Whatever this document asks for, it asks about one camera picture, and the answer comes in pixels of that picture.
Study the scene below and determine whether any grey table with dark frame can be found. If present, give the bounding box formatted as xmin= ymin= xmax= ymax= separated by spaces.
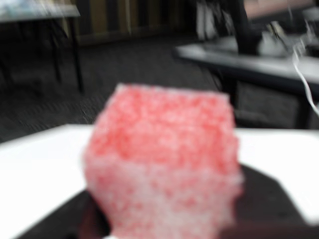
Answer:
xmin=172 ymin=36 xmax=319 ymax=130

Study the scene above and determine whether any white cable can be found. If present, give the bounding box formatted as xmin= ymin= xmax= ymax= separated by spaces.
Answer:
xmin=291 ymin=41 xmax=319 ymax=114

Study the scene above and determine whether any black upright post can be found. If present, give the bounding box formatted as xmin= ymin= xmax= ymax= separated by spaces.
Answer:
xmin=228 ymin=0 xmax=266 ymax=55

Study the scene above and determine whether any dark table with thin legs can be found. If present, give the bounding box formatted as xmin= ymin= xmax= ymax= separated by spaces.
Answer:
xmin=0 ymin=2 xmax=85 ymax=95

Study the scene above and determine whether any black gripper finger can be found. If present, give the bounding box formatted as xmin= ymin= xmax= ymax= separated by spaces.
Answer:
xmin=12 ymin=189 xmax=112 ymax=239
xmin=221 ymin=163 xmax=319 ymax=239

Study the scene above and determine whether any white clutter on table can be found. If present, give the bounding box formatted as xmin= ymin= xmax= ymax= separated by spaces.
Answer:
xmin=259 ymin=21 xmax=291 ymax=57

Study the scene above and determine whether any red speckled foam cube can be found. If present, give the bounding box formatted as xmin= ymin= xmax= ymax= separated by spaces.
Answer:
xmin=81 ymin=83 xmax=246 ymax=239

